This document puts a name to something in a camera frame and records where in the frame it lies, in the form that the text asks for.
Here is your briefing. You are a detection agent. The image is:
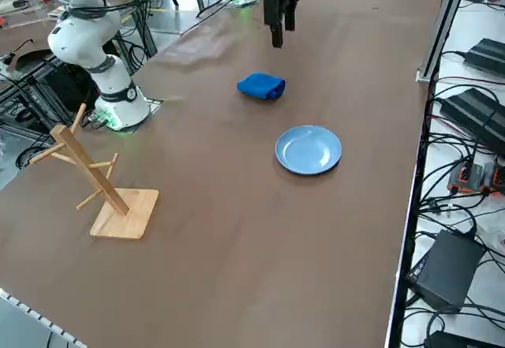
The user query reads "orange black charger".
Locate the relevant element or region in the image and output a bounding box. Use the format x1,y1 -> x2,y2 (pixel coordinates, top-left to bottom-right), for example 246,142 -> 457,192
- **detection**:
481,161 -> 505,192
447,159 -> 487,196

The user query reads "aluminium camera post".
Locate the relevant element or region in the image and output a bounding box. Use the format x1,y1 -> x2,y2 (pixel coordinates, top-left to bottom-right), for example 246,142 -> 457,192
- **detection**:
415,0 -> 474,84

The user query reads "black power supply box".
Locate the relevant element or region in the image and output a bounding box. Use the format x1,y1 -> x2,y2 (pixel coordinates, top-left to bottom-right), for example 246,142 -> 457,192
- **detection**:
406,229 -> 487,313

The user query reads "white ribbed cable duct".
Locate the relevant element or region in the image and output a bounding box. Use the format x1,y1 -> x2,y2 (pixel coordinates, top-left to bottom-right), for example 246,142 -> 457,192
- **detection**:
0,287 -> 88,348

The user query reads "wooden cup rack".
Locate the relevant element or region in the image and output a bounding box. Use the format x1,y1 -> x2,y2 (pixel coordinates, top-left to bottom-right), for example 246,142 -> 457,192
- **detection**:
30,103 -> 160,241

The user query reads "small black power adapter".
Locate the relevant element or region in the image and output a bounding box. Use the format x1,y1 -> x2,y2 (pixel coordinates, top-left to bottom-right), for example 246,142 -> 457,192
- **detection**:
463,37 -> 505,75

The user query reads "blue plastic plate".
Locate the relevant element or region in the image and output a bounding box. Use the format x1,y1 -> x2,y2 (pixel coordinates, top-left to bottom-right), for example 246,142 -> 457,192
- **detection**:
274,125 -> 344,177

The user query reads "black flat box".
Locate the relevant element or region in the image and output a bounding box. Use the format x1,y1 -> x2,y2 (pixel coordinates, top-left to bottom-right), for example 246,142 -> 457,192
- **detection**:
427,330 -> 505,348

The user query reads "large black power adapter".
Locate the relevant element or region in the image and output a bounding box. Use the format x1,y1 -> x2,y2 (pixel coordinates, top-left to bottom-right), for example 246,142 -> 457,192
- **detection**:
439,87 -> 505,155

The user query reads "blue cloth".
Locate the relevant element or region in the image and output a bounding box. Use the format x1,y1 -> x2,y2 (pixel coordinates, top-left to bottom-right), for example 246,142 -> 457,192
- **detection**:
236,72 -> 287,102

